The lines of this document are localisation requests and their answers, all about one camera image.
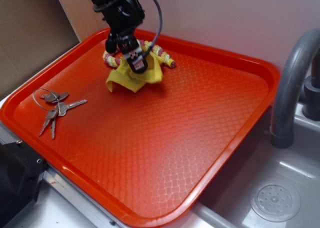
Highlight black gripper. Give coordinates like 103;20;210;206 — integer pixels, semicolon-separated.
91;0;148;74

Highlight yellow cloth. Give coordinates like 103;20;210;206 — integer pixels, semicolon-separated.
105;53;164;93

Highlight silver key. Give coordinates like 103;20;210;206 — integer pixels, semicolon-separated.
57;99;87;117

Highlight brown keys with fob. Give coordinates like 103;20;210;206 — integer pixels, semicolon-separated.
40;91;69;103

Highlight brown cardboard panel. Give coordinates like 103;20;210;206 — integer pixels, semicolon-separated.
0;0;79;99

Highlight dark key pair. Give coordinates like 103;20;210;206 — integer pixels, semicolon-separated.
38;109;58;139

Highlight red plastic tray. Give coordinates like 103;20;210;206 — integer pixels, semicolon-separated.
0;29;280;228

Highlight grey toy faucet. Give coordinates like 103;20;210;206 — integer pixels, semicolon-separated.
270;28;320;149

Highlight grey toy sink basin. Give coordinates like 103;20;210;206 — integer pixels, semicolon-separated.
192;111;320;228

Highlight round sink drain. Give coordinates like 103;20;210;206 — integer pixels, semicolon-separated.
249;179;301;223

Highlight red green rope ring toy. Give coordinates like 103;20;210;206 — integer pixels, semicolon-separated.
102;40;176;69

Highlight black cable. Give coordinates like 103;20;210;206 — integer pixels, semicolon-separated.
139;0;164;61

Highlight thin wire key ring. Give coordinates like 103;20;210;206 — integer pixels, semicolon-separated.
32;88;61;112

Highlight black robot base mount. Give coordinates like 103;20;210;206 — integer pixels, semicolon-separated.
0;141;47;228

